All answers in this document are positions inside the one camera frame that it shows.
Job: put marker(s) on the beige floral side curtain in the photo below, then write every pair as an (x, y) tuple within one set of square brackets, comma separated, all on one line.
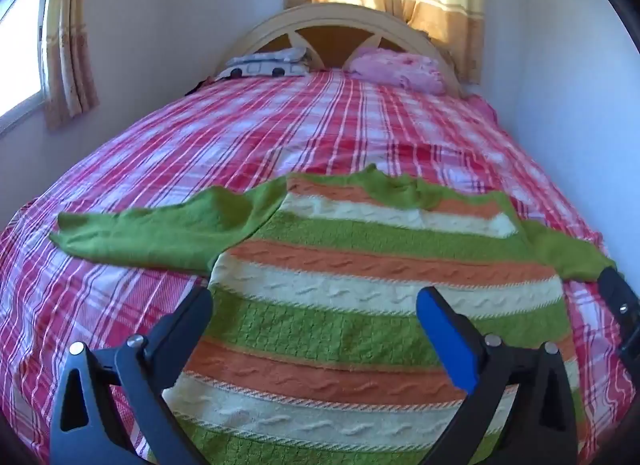
[(67, 45)]

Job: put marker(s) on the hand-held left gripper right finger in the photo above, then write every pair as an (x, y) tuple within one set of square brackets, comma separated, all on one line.
[(447, 340)]

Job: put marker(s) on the yellow orange window curtain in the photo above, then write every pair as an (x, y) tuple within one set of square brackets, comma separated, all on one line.
[(440, 10)]

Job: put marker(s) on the pink cloth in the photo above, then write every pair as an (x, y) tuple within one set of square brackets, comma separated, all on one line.
[(485, 107)]

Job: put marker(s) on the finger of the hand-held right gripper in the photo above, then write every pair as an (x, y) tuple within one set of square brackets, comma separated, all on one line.
[(620, 302)]

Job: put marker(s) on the cream wooden headboard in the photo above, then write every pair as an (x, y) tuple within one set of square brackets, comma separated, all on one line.
[(280, 25)]

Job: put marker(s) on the pink floral pillow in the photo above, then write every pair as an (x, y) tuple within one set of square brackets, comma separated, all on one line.
[(400, 67)]

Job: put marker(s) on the bed with red plaid sheet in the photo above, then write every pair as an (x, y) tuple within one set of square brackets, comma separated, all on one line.
[(250, 135)]

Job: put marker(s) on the green striped knit sweater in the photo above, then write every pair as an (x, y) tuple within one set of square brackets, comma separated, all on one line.
[(325, 320)]

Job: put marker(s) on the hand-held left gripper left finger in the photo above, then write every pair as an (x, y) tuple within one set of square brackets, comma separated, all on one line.
[(192, 312)]

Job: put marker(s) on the white patterned pillow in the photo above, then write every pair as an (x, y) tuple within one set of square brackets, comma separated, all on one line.
[(265, 64)]

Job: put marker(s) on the dark cloth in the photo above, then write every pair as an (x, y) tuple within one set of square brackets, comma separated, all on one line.
[(200, 86)]

